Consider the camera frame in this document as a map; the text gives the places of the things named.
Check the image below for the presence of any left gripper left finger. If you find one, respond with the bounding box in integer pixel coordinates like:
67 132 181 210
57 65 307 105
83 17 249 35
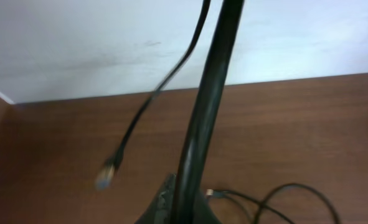
135 174 176 224

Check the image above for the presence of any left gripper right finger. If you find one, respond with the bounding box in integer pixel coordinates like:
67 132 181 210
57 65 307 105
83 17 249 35
194 191 221 224

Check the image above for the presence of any black USB cable bundle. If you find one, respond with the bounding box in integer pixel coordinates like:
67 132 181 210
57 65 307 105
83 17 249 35
170 0 245 224

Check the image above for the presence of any black micro USB cable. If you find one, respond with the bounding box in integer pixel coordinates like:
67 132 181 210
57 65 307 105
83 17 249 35
205 182 342 224

